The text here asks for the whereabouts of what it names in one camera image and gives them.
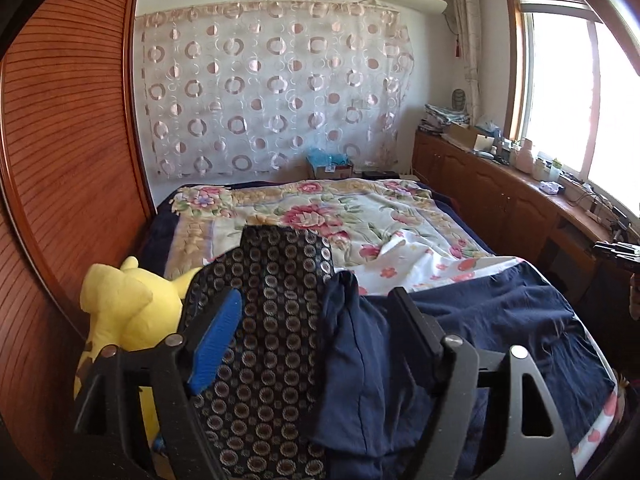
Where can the cream window curtain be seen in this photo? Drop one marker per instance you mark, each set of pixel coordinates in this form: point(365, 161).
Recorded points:
point(467, 35)

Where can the pink thermos jug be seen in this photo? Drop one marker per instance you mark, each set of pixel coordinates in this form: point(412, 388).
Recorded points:
point(525, 160)

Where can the yellow plush toy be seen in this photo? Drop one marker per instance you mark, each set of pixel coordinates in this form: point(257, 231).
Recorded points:
point(125, 305)

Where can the floral blanket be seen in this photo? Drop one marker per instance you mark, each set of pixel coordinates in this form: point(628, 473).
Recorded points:
point(310, 210)

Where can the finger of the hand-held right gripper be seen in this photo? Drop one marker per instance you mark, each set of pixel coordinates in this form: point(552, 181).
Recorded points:
point(615, 246)
point(622, 257)

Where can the small brown box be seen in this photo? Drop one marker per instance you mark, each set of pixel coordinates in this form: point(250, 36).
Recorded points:
point(340, 172)

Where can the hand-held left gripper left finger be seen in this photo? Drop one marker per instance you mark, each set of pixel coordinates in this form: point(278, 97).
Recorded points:
point(215, 345)

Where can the stack of folded fabrics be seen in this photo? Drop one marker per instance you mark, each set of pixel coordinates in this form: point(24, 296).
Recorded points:
point(445, 115)

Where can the person's right hand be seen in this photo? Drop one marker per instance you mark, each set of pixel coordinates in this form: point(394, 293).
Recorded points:
point(636, 300)

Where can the white plastic bottle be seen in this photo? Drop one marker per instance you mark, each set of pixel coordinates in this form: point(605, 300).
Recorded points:
point(538, 170)

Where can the wooden low cabinet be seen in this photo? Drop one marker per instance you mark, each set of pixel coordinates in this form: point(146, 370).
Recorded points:
point(475, 185)

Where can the open cardboard box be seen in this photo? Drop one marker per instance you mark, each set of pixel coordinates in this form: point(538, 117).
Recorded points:
point(462, 135)

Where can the sheer circle-patterned curtain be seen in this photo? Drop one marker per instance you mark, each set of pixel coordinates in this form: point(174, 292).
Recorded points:
point(250, 85)

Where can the wooden slatted wardrobe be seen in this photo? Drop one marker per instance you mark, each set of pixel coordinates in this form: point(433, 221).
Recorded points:
point(65, 135)

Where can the wooden framed window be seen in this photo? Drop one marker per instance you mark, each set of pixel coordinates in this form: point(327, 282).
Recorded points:
point(560, 85)

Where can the dark circle-patterned cloth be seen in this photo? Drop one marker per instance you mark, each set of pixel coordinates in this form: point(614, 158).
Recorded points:
point(280, 285)

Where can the dark oval ornament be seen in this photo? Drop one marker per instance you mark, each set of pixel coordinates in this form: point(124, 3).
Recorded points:
point(458, 100)

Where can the blue plastic bag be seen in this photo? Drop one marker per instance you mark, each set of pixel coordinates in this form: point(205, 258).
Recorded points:
point(325, 157)

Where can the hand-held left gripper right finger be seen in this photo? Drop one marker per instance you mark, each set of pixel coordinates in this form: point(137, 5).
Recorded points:
point(415, 335)

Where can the red hanging tassel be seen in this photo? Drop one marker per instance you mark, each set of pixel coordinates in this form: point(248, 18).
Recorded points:
point(457, 49)

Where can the strawberry print bed sheet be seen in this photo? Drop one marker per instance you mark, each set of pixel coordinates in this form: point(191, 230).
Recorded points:
point(430, 280)

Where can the navy printed t-shirt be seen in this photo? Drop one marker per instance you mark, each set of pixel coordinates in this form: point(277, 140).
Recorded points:
point(500, 310)

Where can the green-capped bottle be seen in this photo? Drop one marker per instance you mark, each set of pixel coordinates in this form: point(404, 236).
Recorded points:
point(556, 172)

